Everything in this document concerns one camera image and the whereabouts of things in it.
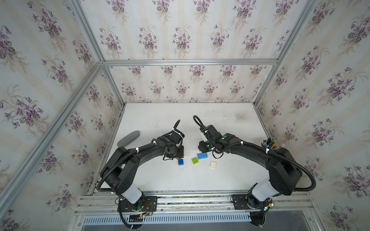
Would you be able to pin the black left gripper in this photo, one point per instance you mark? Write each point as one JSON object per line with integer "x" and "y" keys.
{"x": 181, "y": 154}

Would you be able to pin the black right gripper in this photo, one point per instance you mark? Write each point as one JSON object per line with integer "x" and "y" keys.
{"x": 201, "y": 147}

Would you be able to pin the light blue lego brick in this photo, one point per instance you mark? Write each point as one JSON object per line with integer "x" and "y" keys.
{"x": 202, "y": 156}

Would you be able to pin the green lego brick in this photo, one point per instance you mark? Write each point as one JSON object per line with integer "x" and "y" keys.
{"x": 195, "y": 160}

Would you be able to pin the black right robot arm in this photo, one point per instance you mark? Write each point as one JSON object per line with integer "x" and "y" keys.
{"x": 285, "y": 175}

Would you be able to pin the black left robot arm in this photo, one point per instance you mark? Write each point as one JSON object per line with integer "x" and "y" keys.
{"x": 118, "y": 174}

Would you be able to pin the grey fabric pencil case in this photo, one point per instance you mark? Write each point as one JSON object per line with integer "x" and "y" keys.
{"x": 128, "y": 139}

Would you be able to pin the pink pen holder cup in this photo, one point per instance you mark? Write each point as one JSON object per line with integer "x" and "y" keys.
{"x": 271, "y": 144}

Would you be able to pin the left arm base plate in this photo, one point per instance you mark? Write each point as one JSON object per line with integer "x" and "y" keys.
{"x": 146, "y": 205}

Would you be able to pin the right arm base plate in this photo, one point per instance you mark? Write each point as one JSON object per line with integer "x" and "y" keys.
{"x": 246, "y": 201}

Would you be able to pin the white vented cable duct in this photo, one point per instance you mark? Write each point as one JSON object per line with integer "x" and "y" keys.
{"x": 186, "y": 218}

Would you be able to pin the aluminium mounting rail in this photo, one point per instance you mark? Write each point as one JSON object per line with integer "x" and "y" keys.
{"x": 190, "y": 202}

